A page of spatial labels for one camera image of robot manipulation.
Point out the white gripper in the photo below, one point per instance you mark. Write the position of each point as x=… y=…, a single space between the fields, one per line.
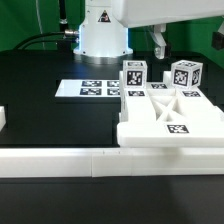
x=137 y=13

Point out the white tagged nut cube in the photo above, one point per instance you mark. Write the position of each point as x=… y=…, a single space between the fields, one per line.
x=134 y=73
x=186 y=74

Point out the white chair back frame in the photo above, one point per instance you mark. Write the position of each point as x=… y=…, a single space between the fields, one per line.
x=160 y=115

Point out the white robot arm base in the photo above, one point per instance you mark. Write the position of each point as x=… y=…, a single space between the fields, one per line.
x=102 y=39

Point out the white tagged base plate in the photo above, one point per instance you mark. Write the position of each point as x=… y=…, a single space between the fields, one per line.
x=88 y=88

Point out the white U-shaped fence wall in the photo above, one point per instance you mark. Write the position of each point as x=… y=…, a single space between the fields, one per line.
x=86 y=141

